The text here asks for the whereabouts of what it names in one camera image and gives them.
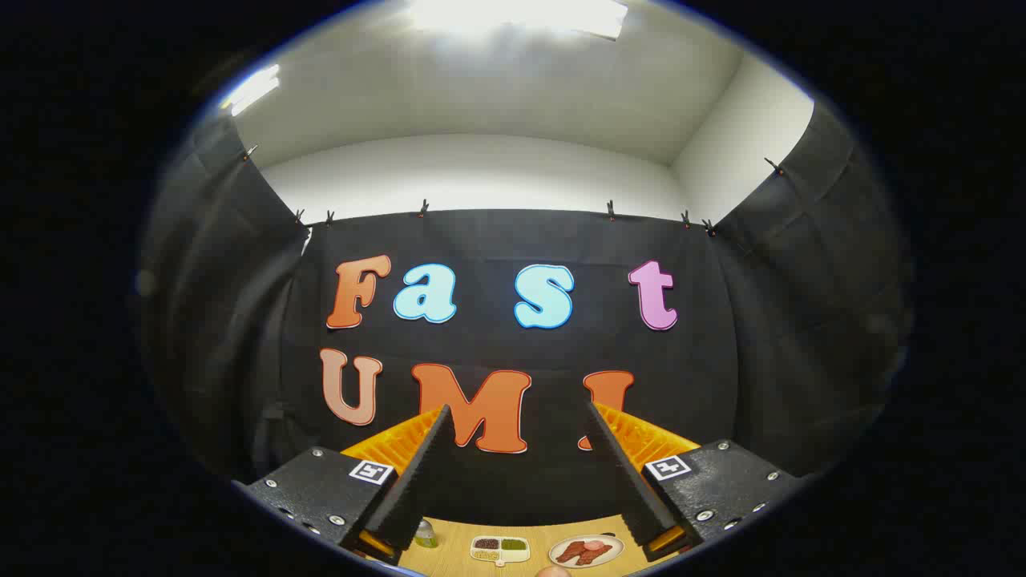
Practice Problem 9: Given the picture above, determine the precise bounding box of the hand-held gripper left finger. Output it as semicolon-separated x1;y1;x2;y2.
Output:
232;405;456;567

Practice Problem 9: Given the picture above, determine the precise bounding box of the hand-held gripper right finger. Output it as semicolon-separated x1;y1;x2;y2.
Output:
584;401;806;563

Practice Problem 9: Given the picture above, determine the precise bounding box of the white oval plate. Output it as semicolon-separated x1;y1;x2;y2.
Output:
548;535;625;569

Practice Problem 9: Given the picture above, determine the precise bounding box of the white divided tray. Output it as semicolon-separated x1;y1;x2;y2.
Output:
470;535;531;567

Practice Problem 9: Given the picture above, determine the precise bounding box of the black backdrop cloth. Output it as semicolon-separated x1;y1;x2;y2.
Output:
136;100;915;530

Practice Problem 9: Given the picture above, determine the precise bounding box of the small ceiling light panel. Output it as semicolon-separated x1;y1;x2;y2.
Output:
220;64;281;117

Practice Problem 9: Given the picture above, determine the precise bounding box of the large ceiling light panel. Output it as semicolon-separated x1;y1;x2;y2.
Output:
409;0;628;41

